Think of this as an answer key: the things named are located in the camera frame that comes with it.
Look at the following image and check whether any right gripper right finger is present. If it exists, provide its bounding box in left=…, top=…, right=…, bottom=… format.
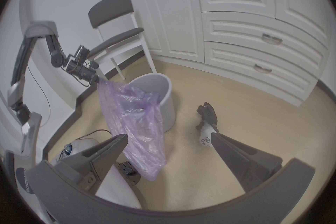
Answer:
left=211, top=132, right=283, bottom=194

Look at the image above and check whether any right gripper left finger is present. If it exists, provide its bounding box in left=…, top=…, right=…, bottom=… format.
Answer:
left=60, top=134, right=129, bottom=194

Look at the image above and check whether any white printed paper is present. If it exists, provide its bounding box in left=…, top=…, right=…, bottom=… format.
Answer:
left=198, top=123, right=219, bottom=149

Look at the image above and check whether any purple plastic bag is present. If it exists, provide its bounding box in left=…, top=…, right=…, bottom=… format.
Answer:
left=97, top=80, right=167, bottom=183

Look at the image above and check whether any black plastic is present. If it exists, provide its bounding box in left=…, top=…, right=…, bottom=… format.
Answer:
left=195, top=103, right=219, bottom=132

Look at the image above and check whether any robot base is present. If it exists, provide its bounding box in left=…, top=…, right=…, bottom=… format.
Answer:
left=0, top=137, right=143, bottom=224

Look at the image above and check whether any white trash bin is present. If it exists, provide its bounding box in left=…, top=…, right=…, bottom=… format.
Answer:
left=127, top=73, right=176, bottom=132

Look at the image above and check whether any white chair with grey cushions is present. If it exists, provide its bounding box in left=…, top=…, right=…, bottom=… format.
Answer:
left=88, top=0, right=158, bottom=81

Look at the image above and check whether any black cable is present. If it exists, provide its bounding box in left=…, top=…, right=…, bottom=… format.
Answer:
left=79, top=129, right=113, bottom=139

